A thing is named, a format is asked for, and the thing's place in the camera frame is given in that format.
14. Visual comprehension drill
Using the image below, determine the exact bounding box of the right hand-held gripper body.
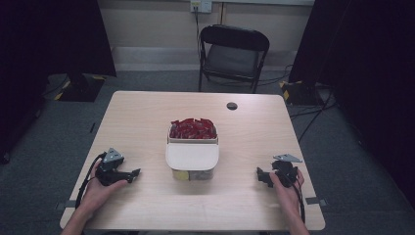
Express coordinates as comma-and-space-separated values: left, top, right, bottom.
269, 153, 303, 189

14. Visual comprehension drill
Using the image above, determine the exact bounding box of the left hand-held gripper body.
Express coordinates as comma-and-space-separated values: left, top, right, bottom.
95, 147, 133, 187

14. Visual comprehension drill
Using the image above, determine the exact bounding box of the person's right hand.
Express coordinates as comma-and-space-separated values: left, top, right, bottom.
269, 168, 306, 215

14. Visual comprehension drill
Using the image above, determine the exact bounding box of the person's left hand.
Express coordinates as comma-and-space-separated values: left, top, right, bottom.
77, 161, 129, 218

